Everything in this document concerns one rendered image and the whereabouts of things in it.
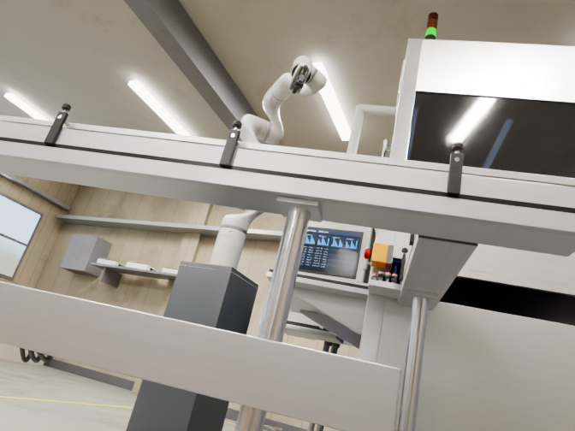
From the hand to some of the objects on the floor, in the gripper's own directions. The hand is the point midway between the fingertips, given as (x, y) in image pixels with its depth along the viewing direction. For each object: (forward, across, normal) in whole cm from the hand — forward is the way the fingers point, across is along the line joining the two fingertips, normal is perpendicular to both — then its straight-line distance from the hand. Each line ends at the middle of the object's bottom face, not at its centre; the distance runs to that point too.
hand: (299, 83), depth 159 cm
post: (+100, +101, -71) cm, 159 cm away
